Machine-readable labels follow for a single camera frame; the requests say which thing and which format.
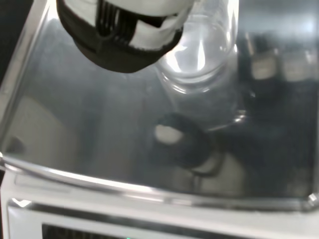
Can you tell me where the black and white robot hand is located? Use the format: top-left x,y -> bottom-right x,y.
56,0 -> 194,74

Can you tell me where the white electronic balance, steel pan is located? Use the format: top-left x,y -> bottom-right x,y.
0,0 -> 319,239

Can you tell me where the black bench cloth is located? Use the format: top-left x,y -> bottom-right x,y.
0,0 -> 49,88

